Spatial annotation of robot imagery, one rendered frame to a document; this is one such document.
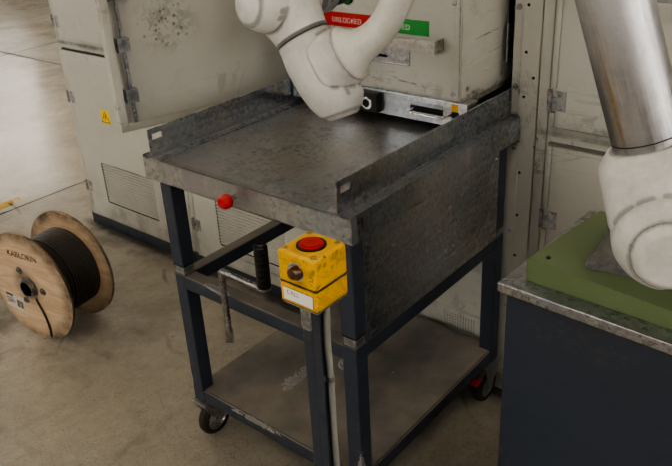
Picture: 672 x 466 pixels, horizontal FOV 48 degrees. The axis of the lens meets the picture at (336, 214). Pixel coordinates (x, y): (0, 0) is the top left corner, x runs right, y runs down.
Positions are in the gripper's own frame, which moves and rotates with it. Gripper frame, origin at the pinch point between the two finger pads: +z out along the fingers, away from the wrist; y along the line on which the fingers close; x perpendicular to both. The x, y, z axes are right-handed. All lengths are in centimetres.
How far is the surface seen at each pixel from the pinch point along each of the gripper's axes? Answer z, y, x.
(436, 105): 12.3, 4.3, -31.8
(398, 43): 9.5, -4.2, -17.4
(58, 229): -18, -128, -88
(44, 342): -35, -123, -122
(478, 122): 16.2, 13.3, -35.6
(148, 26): -15, -64, -14
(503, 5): 32.7, 10.1, -11.9
